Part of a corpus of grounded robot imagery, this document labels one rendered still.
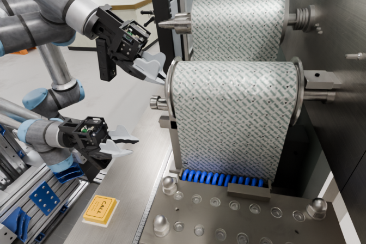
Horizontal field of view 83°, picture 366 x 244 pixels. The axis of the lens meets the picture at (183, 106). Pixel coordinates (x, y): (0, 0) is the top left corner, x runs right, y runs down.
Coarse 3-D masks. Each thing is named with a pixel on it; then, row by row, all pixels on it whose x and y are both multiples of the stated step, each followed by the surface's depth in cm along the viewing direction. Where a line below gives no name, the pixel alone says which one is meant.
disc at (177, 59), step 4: (176, 56) 47; (176, 60) 46; (180, 60) 50; (172, 64) 44; (176, 64) 47; (172, 68) 44; (172, 72) 44; (168, 76) 43; (172, 76) 44; (168, 80) 43; (172, 80) 44; (168, 84) 43; (168, 88) 43; (168, 92) 43; (168, 96) 43; (168, 100) 43; (172, 100) 45; (168, 104) 44; (172, 104) 45; (172, 108) 45; (172, 112) 46; (172, 116) 47
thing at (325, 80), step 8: (304, 72) 42; (312, 72) 42; (320, 72) 42; (328, 72) 42; (304, 80) 41; (312, 80) 39; (320, 80) 39; (328, 80) 39; (336, 80) 39; (312, 88) 40; (320, 88) 40; (328, 88) 39
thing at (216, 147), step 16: (192, 128) 48; (208, 128) 47; (224, 128) 46; (240, 128) 45; (256, 128) 44; (272, 128) 43; (192, 144) 51; (208, 144) 50; (224, 144) 49; (240, 144) 47; (256, 144) 46; (272, 144) 45; (192, 160) 55; (208, 160) 53; (224, 160) 52; (240, 160) 50; (256, 160) 49; (272, 160) 48; (256, 176) 53; (272, 176) 51
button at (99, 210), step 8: (96, 200) 63; (104, 200) 63; (112, 200) 63; (88, 208) 62; (96, 208) 61; (104, 208) 61; (112, 208) 62; (88, 216) 60; (96, 216) 59; (104, 216) 59
